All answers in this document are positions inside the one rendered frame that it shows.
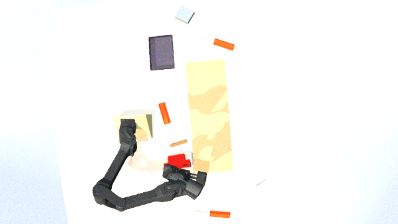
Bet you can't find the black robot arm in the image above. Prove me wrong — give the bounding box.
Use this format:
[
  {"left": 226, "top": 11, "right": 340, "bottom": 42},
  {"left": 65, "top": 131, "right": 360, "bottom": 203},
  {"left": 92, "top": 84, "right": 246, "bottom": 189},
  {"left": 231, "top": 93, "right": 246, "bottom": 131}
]
[{"left": 92, "top": 119, "right": 204, "bottom": 212}]

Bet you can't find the pale yellow floor panel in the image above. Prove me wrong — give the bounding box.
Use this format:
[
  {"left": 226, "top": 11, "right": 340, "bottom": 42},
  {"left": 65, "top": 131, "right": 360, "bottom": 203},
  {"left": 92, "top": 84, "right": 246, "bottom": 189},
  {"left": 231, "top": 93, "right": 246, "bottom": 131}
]
[{"left": 185, "top": 60, "right": 233, "bottom": 174}]

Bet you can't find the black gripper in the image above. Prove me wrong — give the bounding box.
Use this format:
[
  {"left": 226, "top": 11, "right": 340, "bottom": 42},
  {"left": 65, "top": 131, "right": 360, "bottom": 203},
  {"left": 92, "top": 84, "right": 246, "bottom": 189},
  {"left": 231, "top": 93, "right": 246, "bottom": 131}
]
[{"left": 162, "top": 164, "right": 208, "bottom": 186}]

